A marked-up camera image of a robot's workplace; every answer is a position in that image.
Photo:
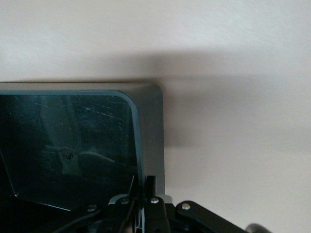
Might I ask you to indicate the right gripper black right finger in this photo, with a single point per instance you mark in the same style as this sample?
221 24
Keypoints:
155 213

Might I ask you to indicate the black rectangular plastic box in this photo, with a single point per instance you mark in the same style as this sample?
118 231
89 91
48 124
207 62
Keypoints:
73 121

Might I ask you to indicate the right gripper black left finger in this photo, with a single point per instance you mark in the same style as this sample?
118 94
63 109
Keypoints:
124 216

